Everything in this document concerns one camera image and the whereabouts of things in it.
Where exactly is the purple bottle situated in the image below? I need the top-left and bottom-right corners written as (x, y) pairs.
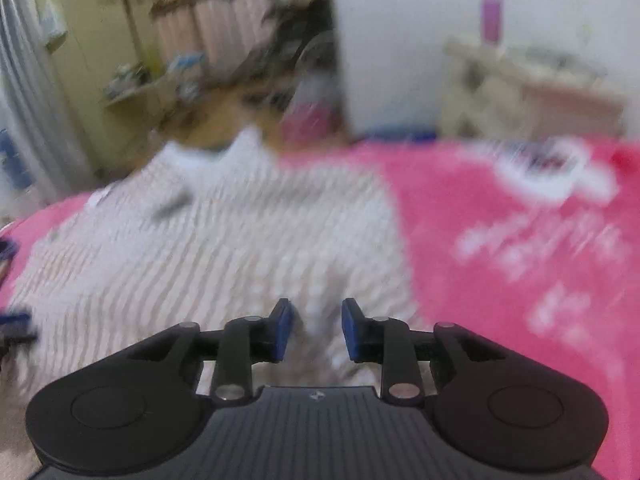
top-left (480, 0), bottom-right (504, 46)

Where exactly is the beige white houndstooth cardigan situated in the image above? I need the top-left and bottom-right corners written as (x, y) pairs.
top-left (1, 128), bottom-right (418, 479)

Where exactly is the grey curtain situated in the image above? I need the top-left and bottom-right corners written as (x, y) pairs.
top-left (1, 0), bottom-right (96, 200)

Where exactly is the blue package on floor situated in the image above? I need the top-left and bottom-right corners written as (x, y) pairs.
top-left (361, 128), bottom-right (437, 143)

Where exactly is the pink floral fleece blanket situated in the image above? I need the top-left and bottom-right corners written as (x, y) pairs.
top-left (1, 139), bottom-right (639, 479)

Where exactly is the white electric fan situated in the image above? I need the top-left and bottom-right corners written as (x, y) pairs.
top-left (295, 30), bottom-right (338, 75)

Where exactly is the blue item on wall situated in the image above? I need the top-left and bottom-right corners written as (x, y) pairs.
top-left (0, 129), bottom-right (32, 191)

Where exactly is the pink plastic bag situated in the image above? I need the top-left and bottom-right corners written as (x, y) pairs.
top-left (281, 72), bottom-right (342, 144)

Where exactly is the cream dresser with drawers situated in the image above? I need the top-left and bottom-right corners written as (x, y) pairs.
top-left (437, 38), bottom-right (629, 141)

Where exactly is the cluttered white side table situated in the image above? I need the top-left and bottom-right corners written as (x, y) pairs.
top-left (103, 51), bottom-right (206, 114)

